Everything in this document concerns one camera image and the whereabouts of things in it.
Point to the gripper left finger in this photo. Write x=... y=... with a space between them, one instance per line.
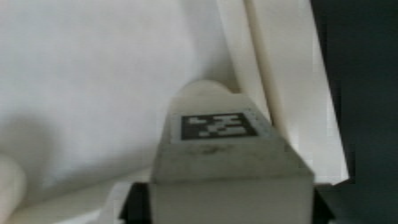
x=126 y=206

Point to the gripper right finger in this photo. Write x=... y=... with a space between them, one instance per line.
x=322 y=216

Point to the white table leg with tag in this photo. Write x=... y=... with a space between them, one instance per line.
x=229 y=176

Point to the white square tabletop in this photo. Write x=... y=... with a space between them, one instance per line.
x=98 y=57

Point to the white U-shaped obstacle fence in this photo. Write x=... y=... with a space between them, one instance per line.
x=295 y=107

